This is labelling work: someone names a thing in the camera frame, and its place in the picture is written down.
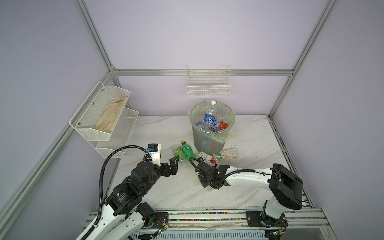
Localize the red label small bottle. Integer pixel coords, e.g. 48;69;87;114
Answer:
219;123;229;131

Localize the aluminium frame back rail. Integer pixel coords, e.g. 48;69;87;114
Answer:
114;69;294;77

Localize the small green label bottle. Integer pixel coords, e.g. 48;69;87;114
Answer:
172;145;187;162

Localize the blue label round bottle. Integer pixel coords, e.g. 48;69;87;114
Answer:
204;100;217;127

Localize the aluminium front rail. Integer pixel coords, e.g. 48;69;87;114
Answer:
168;208;331;231

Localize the beige cloth in shelf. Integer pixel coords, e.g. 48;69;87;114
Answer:
94;97;128;134

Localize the white mesh shelf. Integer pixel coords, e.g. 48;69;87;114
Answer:
69;82;131;142
95;108;139;158

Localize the green soda bottle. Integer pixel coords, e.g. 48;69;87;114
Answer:
181;141;197;161

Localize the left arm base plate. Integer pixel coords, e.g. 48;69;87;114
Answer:
147;212;169;229

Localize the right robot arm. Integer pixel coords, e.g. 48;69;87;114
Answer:
189;158;303;228

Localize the blue label crushed bottle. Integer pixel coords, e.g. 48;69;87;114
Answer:
195;121;221;132

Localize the white red label bottle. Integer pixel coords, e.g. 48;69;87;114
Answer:
198;152;217;165

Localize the white wire wall basket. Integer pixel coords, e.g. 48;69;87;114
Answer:
187;65;231;97

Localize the green plastic bin liner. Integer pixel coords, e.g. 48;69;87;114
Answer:
188;100;237;144

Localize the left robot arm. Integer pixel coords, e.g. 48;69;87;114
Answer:
78;144;180;240

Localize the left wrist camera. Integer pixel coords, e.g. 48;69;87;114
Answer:
147;144;162;166

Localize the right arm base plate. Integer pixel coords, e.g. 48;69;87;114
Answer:
246;211;288;228

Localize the clear bottle green cap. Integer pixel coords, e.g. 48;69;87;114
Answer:
213;148;239;160

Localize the upper white mesh shelf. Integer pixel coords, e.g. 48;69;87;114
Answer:
69;82;131;142

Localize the grey mesh waste bin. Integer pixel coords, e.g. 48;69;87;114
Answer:
188;100;237;155

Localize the lower white mesh shelf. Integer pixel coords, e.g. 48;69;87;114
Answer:
95;108;139;158

